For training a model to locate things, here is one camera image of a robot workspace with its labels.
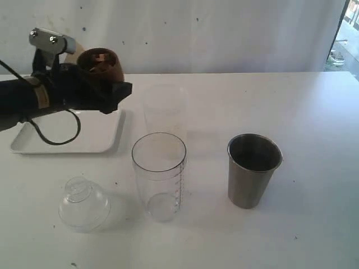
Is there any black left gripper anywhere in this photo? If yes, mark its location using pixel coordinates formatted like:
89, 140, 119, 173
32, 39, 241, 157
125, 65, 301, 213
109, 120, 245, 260
31, 50, 132, 114

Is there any brown wooden cup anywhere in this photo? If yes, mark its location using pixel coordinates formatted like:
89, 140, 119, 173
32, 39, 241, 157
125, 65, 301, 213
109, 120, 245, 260
76, 48, 125, 82

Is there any wooden pieces and coin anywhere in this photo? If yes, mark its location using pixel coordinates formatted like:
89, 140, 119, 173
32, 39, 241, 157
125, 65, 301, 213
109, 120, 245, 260
86, 53, 113, 73

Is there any stainless steel cup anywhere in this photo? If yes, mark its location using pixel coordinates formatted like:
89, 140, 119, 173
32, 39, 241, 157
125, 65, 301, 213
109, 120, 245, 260
227, 133, 283, 209

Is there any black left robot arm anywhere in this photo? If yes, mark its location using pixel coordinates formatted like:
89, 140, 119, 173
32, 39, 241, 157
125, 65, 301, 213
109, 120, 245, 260
1, 48, 132, 131

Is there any clear measuring cup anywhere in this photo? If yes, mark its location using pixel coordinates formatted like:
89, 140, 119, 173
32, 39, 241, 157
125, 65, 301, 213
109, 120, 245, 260
131, 132, 187, 222

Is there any clear plastic dome lid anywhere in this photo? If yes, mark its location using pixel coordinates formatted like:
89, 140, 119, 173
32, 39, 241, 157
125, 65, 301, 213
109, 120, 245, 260
58, 177, 111, 233

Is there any white rectangular plastic tray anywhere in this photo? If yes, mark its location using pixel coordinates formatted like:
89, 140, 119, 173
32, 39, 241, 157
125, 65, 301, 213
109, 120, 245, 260
10, 109, 123, 154

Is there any frosted translucent plastic cup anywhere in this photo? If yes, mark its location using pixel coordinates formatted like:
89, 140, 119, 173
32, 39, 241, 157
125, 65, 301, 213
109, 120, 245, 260
143, 83, 188, 159

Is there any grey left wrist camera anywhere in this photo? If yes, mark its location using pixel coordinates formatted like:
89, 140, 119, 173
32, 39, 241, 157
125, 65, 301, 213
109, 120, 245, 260
29, 27, 76, 71

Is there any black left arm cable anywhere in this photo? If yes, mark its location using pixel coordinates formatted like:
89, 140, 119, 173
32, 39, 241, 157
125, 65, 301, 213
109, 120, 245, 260
0, 59, 81, 146

